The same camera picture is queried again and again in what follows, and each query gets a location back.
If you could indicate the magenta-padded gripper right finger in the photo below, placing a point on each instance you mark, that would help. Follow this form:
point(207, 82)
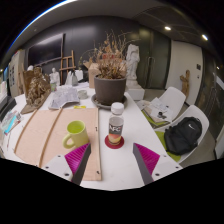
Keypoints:
point(149, 159)

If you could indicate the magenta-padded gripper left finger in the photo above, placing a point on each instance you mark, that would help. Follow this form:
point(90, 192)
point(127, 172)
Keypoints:
point(76, 159)

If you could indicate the clear white-capped drink bottle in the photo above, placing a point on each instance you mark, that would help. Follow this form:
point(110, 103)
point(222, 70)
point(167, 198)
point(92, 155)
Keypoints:
point(116, 128)

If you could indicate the green seat cushion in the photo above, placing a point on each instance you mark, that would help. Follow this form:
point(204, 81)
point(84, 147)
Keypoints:
point(160, 136)

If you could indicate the yellow-green mug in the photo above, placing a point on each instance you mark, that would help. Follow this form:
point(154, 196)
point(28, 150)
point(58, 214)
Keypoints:
point(78, 133)

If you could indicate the flat round red coaster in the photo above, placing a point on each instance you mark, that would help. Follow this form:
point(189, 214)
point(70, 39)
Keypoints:
point(107, 143)

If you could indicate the black backpack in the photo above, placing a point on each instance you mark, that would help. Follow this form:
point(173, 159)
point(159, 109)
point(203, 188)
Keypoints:
point(183, 135)

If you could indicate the beige wooden panel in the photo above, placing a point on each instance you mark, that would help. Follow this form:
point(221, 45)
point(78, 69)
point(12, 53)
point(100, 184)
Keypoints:
point(36, 133)

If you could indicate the stack of papers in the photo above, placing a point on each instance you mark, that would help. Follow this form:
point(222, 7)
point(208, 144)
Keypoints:
point(158, 110)

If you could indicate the small yellow strip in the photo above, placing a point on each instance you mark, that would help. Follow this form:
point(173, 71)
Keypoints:
point(80, 107)

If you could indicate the grey plant saucer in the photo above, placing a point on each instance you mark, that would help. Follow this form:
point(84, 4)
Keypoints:
point(100, 105)

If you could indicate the printed newspaper sheet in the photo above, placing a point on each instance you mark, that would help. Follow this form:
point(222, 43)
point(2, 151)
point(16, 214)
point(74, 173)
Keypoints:
point(63, 97)

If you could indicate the small white cup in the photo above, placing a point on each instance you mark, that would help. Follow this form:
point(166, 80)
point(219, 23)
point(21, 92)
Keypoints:
point(82, 94)

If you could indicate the white plastic chair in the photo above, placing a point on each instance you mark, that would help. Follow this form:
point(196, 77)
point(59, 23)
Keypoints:
point(175, 96)
point(80, 75)
point(200, 113)

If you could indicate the colourful booklet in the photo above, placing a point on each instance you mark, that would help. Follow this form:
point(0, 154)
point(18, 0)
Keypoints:
point(10, 121)

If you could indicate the small pale green bottle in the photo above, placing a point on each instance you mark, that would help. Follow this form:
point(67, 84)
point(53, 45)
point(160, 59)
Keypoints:
point(52, 86)

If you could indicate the dried plant in grey pot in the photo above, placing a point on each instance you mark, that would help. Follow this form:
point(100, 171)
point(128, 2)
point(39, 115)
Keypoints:
point(110, 90)

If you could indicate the grey spray bottle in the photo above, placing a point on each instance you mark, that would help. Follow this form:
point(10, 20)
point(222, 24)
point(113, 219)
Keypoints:
point(74, 80)

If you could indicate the wooden figure sculpture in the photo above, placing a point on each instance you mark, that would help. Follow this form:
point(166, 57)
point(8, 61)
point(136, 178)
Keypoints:
point(185, 83)

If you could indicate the brown cardboard box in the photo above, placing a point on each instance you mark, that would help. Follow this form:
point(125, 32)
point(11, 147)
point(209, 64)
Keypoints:
point(91, 75)

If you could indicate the small white bust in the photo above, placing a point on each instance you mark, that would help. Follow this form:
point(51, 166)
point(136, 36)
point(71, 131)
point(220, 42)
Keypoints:
point(55, 76)

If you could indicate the black desktop device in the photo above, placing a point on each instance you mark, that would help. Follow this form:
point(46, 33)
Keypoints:
point(6, 105)

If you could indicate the wooden easel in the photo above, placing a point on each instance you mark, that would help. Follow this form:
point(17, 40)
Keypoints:
point(67, 63)

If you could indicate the white plaster statue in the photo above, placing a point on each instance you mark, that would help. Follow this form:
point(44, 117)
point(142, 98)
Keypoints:
point(132, 61)

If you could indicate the white display board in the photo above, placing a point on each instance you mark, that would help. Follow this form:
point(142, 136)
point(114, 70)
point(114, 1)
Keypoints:
point(16, 71)

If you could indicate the round ceiling spotlight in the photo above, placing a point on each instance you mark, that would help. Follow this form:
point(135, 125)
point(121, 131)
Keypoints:
point(167, 28)
point(204, 37)

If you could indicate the white pedestal block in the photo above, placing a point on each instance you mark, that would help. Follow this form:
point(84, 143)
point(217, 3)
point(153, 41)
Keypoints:
point(136, 93)

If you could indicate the black wall screen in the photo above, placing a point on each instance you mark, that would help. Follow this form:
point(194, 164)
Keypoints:
point(45, 50)

